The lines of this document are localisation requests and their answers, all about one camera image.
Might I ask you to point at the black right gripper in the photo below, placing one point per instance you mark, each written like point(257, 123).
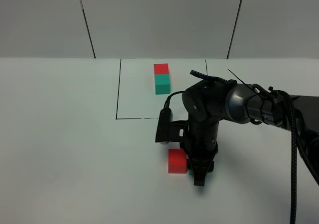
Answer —
point(198, 139)

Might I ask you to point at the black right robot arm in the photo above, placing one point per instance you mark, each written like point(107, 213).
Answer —
point(209, 102)

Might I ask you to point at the green template block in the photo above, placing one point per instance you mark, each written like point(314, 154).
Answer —
point(162, 84)

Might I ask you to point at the red template block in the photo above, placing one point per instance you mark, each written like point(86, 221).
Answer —
point(161, 68)

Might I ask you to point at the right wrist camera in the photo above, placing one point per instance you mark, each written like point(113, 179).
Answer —
point(163, 128)

